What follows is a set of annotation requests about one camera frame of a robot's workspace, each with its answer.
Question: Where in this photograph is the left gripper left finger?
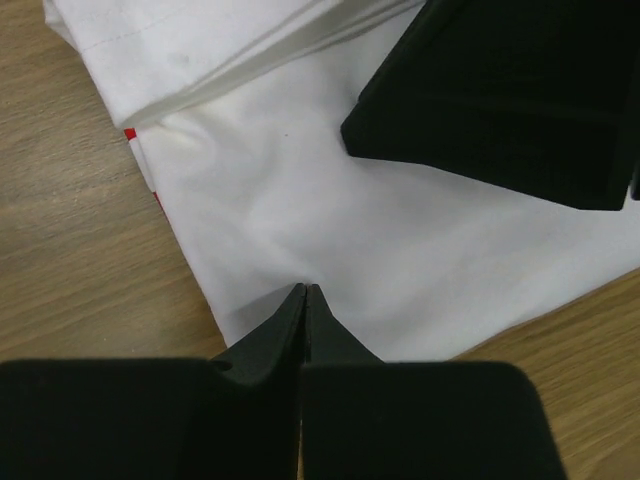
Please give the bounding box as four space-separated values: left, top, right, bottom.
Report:
1 285 306 479

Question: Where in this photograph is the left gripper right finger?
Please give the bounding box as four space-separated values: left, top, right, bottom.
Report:
300 285 566 479

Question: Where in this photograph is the white red printed t-shirt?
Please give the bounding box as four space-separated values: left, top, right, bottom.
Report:
43 1 639 360

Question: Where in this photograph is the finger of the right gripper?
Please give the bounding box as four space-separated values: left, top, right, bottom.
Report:
341 0 639 211

